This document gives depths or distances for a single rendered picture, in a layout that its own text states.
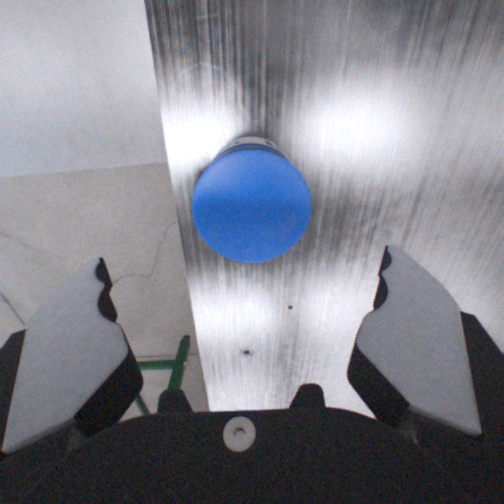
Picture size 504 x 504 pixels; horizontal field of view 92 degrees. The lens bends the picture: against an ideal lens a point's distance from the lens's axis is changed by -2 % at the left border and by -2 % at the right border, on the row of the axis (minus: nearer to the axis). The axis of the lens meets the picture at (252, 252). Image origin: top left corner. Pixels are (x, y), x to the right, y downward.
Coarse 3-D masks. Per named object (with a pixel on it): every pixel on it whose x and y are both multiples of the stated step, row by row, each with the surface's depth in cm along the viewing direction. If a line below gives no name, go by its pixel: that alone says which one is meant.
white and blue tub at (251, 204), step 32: (224, 160) 13; (256, 160) 13; (288, 160) 14; (224, 192) 14; (256, 192) 14; (288, 192) 14; (224, 224) 15; (256, 224) 15; (288, 224) 15; (224, 256) 16; (256, 256) 16
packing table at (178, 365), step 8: (184, 336) 149; (184, 344) 143; (184, 352) 138; (160, 360) 136; (168, 360) 135; (176, 360) 134; (184, 360) 135; (144, 368) 133; (152, 368) 133; (160, 368) 133; (168, 368) 133; (176, 368) 130; (184, 368) 134; (176, 376) 126; (168, 384) 122; (176, 384) 122; (136, 400) 149; (144, 408) 155
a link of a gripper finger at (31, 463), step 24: (24, 336) 7; (0, 360) 6; (0, 384) 6; (0, 408) 5; (0, 432) 5; (72, 432) 5; (0, 456) 5; (24, 456) 5; (48, 456) 5; (0, 480) 4; (24, 480) 4
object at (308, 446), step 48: (144, 432) 5; (192, 432) 5; (240, 432) 5; (288, 432) 4; (336, 432) 4; (384, 432) 4; (48, 480) 4; (96, 480) 4; (144, 480) 4; (192, 480) 4; (240, 480) 4; (288, 480) 4; (336, 480) 4; (384, 480) 4; (432, 480) 4
